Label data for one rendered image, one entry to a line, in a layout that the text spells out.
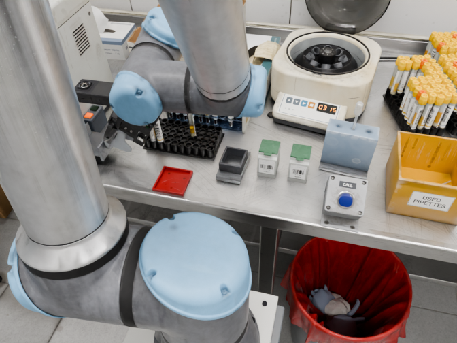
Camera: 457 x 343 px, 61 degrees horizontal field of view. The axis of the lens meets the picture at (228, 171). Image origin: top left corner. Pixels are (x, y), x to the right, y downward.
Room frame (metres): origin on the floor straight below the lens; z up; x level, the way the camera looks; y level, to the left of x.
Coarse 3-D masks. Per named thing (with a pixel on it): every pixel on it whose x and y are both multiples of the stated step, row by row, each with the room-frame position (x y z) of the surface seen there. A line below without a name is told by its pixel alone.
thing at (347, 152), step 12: (336, 120) 0.61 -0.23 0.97; (336, 132) 0.58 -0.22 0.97; (348, 132) 0.57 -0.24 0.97; (360, 132) 0.57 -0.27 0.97; (372, 132) 0.57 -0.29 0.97; (324, 144) 0.58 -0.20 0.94; (336, 144) 0.57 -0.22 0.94; (348, 144) 0.56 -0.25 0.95; (360, 144) 0.56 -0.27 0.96; (372, 144) 0.55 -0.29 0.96; (324, 156) 0.58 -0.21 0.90; (336, 156) 0.57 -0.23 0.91; (348, 156) 0.56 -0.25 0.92; (360, 156) 0.55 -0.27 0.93; (372, 156) 0.55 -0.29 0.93; (324, 168) 0.56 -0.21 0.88; (336, 168) 0.56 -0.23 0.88; (348, 168) 0.56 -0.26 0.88; (360, 168) 0.55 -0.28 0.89
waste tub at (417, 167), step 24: (408, 144) 0.56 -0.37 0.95; (432, 144) 0.55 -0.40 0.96; (456, 144) 0.53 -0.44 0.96; (408, 168) 0.55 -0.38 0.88; (432, 168) 0.54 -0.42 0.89; (456, 168) 0.52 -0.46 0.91; (408, 192) 0.44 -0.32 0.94; (432, 192) 0.43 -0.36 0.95; (456, 192) 0.42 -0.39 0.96; (432, 216) 0.42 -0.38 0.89; (456, 216) 0.41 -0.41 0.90
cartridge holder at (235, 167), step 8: (224, 152) 0.60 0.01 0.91; (232, 152) 0.61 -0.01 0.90; (240, 152) 0.61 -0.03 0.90; (248, 152) 0.62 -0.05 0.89; (224, 160) 0.59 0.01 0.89; (232, 160) 0.60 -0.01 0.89; (240, 160) 0.60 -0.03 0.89; (248, 160) 0.60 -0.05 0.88; (224, 168) 0.56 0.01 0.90; (232, 168) 0.56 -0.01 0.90; (240, 168) 0.55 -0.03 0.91; (216, 176) 0.55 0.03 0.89; (224, 176) 0.55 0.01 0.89; (232, 176) 0.55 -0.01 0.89; (240, 176) 0.55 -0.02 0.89
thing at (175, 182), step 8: (168, 168) 0.59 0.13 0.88; (176, 168) 0.59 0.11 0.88; (160, 176) 0.57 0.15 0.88; (168, 176) 0.57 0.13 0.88; (176, 176) 0.57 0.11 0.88; (184, 176) 0.57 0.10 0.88; (160, 184) 0.55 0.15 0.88; (168, 184) 0.55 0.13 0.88; (176, 184) 0.55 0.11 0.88; (184, 184) 0.54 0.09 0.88; (160, 192) 0.53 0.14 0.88; (168, 192) 0.52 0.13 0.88; (176, 192) 0.52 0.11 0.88; (184, 192) 0.52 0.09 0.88
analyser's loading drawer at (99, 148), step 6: (90, 132) 0.68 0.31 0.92; (96, 132) 0.69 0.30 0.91; (90, 138) 0.66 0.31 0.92; (96, 138) 0.66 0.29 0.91; (102, 138) 0.66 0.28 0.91; (96, 144) 0.64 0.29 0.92; (102, 144) 0.62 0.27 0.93; (96, 150) 0.62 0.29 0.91; (102, 150) 0.62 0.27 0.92; (108, 150) 0.64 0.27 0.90; (102, 156) 0.61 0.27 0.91
